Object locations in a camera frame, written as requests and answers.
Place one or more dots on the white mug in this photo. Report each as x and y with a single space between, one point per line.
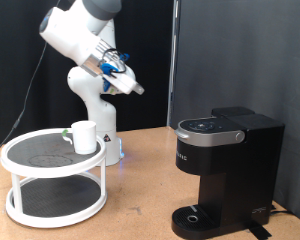
85 138

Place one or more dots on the black Keurig coffee machine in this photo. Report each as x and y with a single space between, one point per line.
243 160

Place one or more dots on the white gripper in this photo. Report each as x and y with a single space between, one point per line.
125 81

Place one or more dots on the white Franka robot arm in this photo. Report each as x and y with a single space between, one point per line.
96 110

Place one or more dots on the white two-tier turntable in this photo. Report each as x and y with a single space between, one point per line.
53 166

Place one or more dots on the black tape strip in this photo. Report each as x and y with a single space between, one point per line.
260 231

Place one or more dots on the vertical metal pole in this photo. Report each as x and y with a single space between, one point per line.
172 66

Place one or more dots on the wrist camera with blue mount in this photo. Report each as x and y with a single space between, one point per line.
108 87

